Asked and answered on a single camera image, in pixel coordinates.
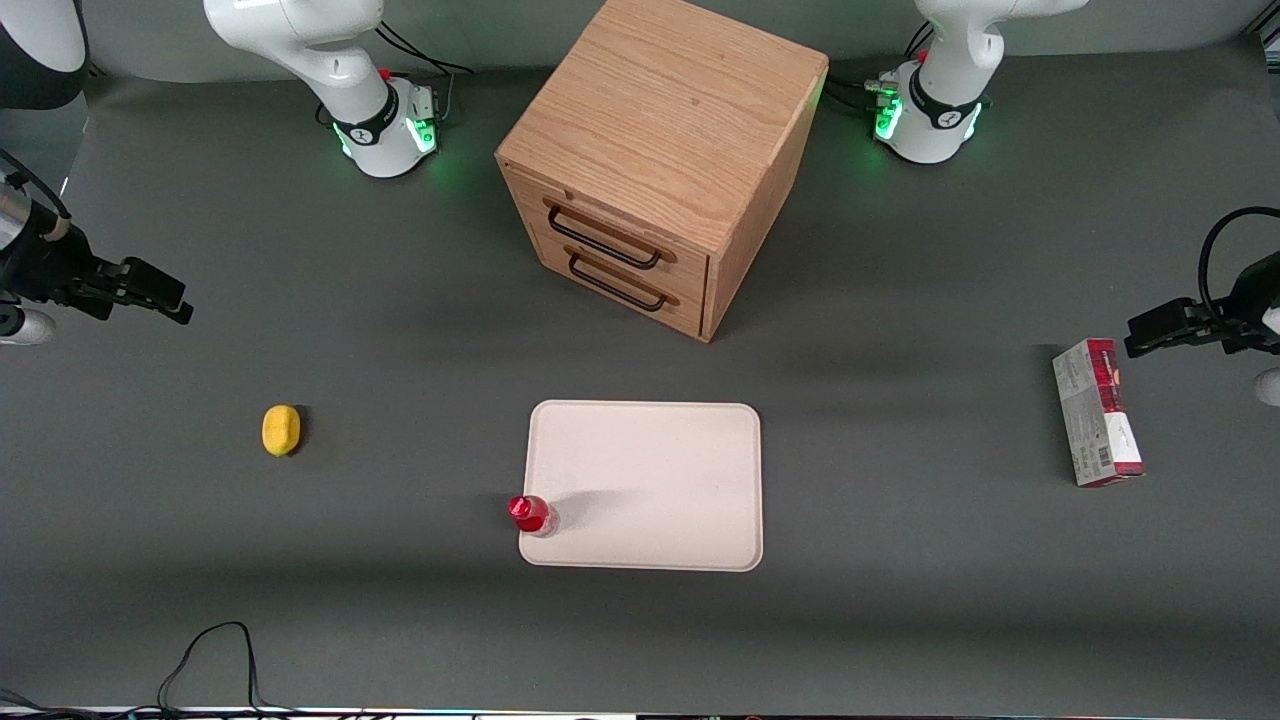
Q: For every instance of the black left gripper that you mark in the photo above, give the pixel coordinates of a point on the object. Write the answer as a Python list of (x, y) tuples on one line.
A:
[(1243, 304)]

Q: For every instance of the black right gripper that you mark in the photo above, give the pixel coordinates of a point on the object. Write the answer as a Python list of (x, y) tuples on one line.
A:
[(42, 268)]

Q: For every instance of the red coke bottle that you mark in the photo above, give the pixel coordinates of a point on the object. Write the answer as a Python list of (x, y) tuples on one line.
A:
[(530, 514)]

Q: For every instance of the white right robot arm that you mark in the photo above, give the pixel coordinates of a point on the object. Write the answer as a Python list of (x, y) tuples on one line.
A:
[(372, 112)]

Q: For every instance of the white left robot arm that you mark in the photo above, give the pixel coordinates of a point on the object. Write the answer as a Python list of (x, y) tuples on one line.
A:
[(940, 110)]

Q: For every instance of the cream plastic tray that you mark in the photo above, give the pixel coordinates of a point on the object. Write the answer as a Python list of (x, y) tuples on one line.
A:
[(650, 480)]

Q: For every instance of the red grey carton box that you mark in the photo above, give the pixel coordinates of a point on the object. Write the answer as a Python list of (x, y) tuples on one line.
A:
[(1096, 412)]

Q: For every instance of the yellow lemon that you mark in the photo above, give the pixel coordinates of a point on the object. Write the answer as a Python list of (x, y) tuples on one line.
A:
[(281, 430)]

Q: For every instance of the grey table mat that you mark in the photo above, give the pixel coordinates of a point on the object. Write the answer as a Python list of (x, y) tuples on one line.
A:
[(400, 600)]

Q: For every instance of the wooden drawer cabinet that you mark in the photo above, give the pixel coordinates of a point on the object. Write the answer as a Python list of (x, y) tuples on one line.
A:
[(665, 130)]

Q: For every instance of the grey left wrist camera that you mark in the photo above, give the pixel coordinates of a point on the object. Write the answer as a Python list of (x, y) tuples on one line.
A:
[(1270, 386)]

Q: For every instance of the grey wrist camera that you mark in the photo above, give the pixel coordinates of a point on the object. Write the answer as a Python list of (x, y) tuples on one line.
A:
[(1270, 386), (25, 327)]

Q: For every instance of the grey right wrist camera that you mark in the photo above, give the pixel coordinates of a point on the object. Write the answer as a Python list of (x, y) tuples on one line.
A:
[(25, 327)]

